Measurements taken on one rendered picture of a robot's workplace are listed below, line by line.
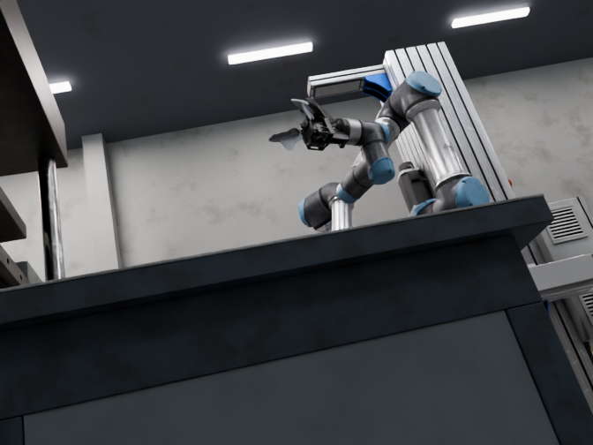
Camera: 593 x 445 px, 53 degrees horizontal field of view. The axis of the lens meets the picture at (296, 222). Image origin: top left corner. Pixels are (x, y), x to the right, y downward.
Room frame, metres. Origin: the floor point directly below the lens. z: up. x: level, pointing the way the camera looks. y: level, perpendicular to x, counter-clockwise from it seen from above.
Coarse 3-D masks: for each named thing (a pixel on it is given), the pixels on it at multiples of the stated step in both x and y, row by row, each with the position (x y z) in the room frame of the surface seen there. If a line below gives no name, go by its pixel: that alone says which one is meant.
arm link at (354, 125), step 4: (348, 120) 1.42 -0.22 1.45; (352, 120) 1.43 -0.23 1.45; (356, 120) 1.43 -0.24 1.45; (348, 124) 1.42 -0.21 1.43; (352, 124) 1.42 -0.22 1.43; (356, 124) 1.43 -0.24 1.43; (360, 124) 1.44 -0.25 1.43; (352, 128) 1.42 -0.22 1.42; (356, 128) 1.43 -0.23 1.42; (360, 128) 1.44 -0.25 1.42; (352, 132) 1.43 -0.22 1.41; (356, 132) 1.43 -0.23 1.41; (360, 132) 1.44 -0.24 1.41; (348, 136) 1.43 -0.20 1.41; (352, 136) 1.43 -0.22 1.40; (356, 136) 1.44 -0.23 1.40; (360, 136) 1.45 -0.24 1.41; (352, 140) 1.45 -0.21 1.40; (356, 140) 1.46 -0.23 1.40; (348, 144) 1.47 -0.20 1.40; (352, 144) 1.47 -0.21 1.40
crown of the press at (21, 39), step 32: (0, 0) 1.05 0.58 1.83; (0, 32) 1.12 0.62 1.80; (0, 64) 1.23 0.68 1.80; (32, 64) 1.34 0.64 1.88; (0, 96) 1.35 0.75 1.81; (32, 96) 1.38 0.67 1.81; (0, 128) 1.48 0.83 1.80; (32, 128) 1.52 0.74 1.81; (0, 160) 1.64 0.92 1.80; (32, 160) 1.68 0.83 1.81; (64, 160) 1.73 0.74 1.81
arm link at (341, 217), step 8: (328, 184) 2.05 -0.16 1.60; (336, 184) 2.04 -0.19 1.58; (328, 192) 2.04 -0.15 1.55; (336, 192) 2.01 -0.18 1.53; (328, 200) 2.05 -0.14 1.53; (336, 200) 2.01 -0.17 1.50; (336, 208) 2.00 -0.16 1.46; (344, 208) 2.00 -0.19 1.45; (352, 208) 2.06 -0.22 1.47; (336, 216) 1.99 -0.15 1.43; (344, 216) 1.98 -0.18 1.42; (336, 224) 1.97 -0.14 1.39; (344, 224) 1.97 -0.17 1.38
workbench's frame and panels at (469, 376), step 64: (256, 256) 0.61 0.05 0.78; (320, 256) 0.63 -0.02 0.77; (384, 256) 0.66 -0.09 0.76; (448, 256) 0.68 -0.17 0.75; (512, 256) 0.70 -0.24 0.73; (0, 320) 0.55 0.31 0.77; (64, 320) 0.58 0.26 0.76; (128, 320) 0.60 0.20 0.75; (192, 320) 0.61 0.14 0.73; (256, 320) 0.63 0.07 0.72; (320, 320) 0.64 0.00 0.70; (384, 320) 0.66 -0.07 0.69; (448, 320) 0.67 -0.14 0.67; (512, 320) 0.69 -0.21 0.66; (0, 384) 0.57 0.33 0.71; (64, 384) 0.58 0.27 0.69; (128, 384) 0.59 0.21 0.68; (192, 384) 0.61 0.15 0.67; (256, 384) 0.62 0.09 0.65; (320, 384) 0.64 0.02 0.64; (384, 384) 0.66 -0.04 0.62; (448, 384) 0.67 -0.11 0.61; (512, 384) 0.69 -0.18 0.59; (576, 384) 0.70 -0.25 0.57
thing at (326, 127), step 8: (304, 120) 1.38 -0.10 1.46; (312, 120) 1.36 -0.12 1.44; (320, 120) 1.38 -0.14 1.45; (328, 120) 1.38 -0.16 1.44; (336, 120) 1.43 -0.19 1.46; (344, 120) 1.41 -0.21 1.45; (304, 128) 1.39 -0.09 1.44; (312, 128) 1.36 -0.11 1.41; (320, 128) 1.35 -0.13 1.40; (328, 128) 1.37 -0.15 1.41; (336, 128) 1.43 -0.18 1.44; (344, 128) 1.41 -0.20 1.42; (304, 136) 1.40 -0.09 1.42; (312, 136) 1.37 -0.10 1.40; (320, 136) 1.38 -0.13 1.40; (328, 136) 1.39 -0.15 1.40; (336, 136) 1.40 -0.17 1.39; (344, 136) 1.41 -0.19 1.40; (312, 144) 1.39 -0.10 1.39; (320, 144) 1.40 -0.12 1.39; (328, 144) 1.41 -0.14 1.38; (344, 144) 1.43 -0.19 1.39
